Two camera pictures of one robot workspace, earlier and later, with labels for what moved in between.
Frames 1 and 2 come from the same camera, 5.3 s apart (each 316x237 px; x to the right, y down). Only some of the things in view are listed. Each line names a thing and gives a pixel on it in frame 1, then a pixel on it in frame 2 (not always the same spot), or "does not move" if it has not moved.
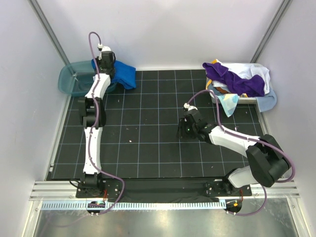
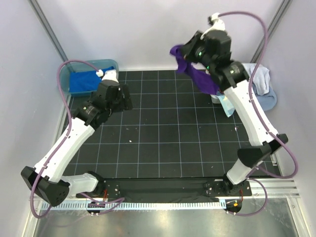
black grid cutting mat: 139,140 does not move
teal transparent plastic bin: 76,78 does not move
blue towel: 124,73 -> 85,81
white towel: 246,71 does not move
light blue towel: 267,101 does not move
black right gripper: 181,133 -> 192,44
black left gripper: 98,60 -> 125,102
